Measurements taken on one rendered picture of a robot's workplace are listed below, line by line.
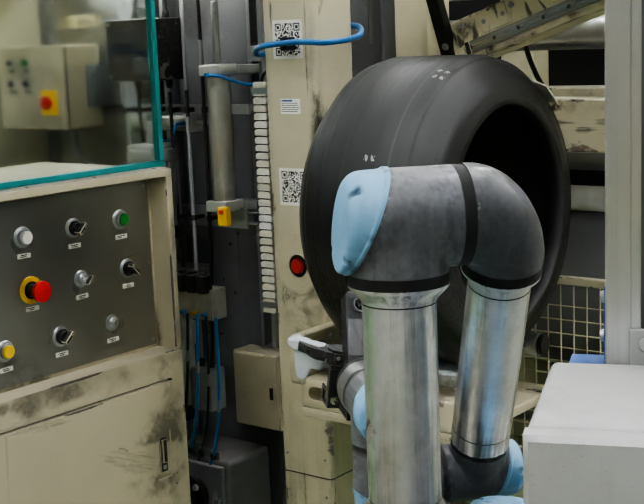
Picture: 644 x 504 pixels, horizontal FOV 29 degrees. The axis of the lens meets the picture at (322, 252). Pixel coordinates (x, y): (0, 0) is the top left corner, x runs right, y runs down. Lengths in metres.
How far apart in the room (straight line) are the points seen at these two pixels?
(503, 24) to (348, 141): 0.59
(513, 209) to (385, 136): 0.78
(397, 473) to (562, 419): 0.54
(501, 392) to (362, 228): 0.32
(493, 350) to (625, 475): 0.63
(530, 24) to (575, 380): 1.66
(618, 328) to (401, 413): 0.41
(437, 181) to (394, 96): 0.84
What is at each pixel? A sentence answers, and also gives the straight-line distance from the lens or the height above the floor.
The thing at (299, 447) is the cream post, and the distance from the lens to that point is 2.63.
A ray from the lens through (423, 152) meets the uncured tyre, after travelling 2.13.
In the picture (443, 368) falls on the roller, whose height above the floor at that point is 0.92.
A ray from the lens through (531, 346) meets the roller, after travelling 2.49.
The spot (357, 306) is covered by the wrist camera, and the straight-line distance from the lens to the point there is 1.75.
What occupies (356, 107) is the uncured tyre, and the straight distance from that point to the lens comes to 2.24.
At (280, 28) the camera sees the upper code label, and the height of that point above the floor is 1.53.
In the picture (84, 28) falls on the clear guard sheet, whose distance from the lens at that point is 2.41.
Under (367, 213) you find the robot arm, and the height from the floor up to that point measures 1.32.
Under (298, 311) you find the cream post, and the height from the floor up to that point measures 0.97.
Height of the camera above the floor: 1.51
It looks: 10 degrees down
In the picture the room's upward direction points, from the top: 2 degrees counter-clockwise
